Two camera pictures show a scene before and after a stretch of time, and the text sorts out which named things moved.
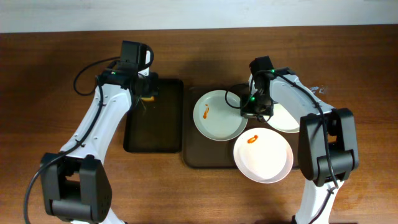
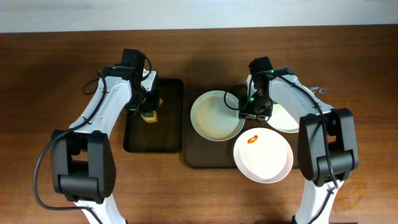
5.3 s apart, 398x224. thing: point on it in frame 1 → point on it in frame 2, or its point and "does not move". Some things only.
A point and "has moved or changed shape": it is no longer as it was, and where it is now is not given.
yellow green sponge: [148, 99] has moved or changed shape
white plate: [262, 155] does not move
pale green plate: [217, 116] does not move
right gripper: [254, 111] does not move
